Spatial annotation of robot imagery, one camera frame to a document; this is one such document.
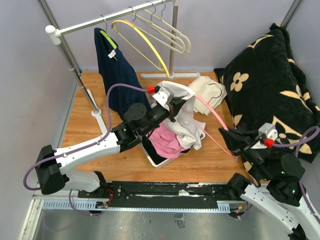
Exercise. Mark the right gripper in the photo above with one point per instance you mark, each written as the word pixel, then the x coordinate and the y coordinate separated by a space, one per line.
pixel 237 143

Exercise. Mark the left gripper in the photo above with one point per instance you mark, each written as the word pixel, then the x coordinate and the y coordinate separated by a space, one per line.
pixel 174 107

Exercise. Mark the white t shirt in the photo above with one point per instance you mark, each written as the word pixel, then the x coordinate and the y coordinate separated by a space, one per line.
pixel 186 127

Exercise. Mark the pink t shirt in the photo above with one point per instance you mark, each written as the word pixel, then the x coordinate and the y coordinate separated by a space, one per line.
pixel 165 142

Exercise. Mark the black t shirt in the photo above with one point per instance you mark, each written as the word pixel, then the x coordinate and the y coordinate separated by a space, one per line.
pixel 151 151

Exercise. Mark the wooden hanger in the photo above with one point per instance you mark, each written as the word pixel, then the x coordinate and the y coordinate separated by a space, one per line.
pixel 172 37

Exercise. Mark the yellow hanger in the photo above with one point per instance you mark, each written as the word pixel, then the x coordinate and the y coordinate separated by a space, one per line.
pixel 142 37

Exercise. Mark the metal clothes rack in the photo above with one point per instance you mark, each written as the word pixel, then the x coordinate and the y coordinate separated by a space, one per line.
pixel 56 35

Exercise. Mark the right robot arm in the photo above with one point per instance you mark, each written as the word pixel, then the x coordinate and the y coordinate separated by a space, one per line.
pixel 289 204

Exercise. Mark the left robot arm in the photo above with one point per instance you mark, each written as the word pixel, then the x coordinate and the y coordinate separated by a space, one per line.
pixel 57 170

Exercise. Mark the navy blue t shirt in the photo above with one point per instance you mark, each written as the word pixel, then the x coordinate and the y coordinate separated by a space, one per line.
pixel 117 72

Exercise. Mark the green hanger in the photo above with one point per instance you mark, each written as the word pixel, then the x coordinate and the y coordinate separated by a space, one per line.
pixel 112 53

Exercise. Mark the folded cream cloth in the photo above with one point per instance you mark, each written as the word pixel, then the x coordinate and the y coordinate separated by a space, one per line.
pixel 212 92

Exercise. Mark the black floral blanket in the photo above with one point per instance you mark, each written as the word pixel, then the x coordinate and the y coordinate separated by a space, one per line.
pixel 264 85

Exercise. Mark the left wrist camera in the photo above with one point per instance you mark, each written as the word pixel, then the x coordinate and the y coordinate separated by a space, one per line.
pixel 162 98

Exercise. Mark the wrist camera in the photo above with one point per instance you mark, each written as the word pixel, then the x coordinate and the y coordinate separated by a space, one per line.
pixel 162 98
pixel 267 134

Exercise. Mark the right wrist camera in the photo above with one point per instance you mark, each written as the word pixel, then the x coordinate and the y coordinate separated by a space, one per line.
pixel 267 134

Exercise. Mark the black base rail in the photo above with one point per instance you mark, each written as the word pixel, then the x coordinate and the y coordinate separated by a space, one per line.
pixel 161 195

